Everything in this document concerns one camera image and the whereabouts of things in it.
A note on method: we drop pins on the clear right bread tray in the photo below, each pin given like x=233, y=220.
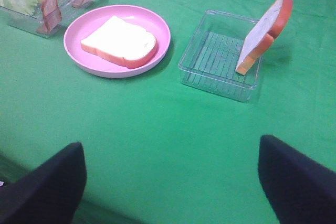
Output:
x=210, y=59

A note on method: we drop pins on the clear left ingredient tray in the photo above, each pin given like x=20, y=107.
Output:
x=52, y=6

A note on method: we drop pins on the pink round plate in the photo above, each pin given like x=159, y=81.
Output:
x=87, y=23

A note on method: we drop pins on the green tablecloth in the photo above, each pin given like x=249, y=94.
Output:
x=158, y=151

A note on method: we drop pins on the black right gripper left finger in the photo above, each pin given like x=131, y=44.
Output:
x=49, y=194

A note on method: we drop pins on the bread slice toy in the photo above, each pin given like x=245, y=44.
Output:
x=122, y=43
x=263, y=34

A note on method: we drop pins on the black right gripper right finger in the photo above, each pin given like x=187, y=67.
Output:
x=299, y=189

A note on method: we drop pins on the leaning bread slice toy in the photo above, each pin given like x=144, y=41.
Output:
x=263, y=34

